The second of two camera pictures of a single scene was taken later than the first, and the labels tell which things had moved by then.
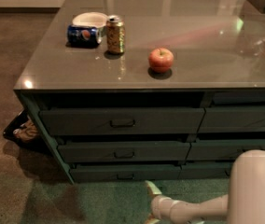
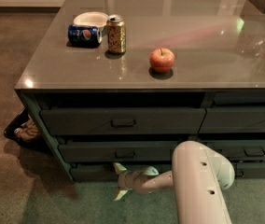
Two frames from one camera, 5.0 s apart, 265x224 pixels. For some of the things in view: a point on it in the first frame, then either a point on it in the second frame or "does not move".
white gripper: [160, 206] -> [127, 180]
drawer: [230, 149] does not move
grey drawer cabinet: [128, 85] does not move
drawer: [124, 173] does not move
